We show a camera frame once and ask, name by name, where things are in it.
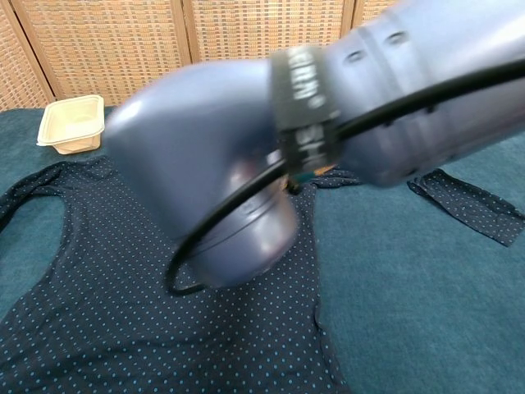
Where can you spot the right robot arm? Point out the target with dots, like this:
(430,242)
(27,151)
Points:
(197,135)

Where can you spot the blue carpet table cover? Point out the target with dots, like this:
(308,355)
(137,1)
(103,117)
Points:
(410,287)

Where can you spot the navy polka dot shirt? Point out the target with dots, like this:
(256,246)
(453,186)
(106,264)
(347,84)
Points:
(102,287)

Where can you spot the cream plastic food container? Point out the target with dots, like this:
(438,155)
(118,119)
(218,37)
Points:
(71,123)

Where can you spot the bamboo folding screen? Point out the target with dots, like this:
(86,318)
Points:
(102,45)

